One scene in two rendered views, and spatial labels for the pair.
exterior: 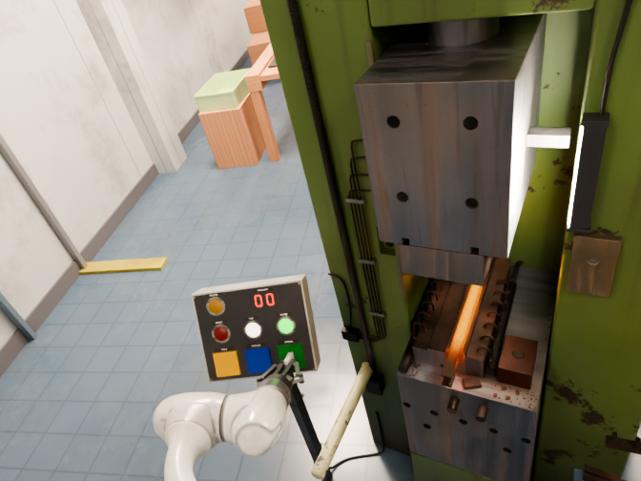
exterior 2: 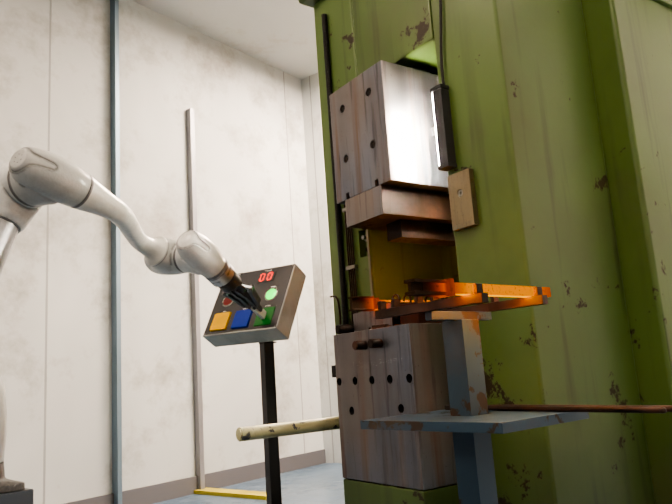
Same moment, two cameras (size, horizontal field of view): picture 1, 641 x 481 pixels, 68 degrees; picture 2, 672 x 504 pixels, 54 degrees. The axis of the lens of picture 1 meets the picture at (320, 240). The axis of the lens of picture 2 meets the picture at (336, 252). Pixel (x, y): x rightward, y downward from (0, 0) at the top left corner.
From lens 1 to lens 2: 195 cm
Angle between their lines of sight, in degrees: 51
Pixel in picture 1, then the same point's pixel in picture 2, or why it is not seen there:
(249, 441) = (184, 237)
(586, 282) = (460, 216)
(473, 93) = (368, 74)
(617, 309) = (488, 241)
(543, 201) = not seen: hidden behind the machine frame
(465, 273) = (374, 206)
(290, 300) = (282, 276)
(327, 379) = not seen: outside the picture
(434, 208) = (358, 158)
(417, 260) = (353, 209)
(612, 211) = (464, 150)
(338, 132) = not seen: hidden behind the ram
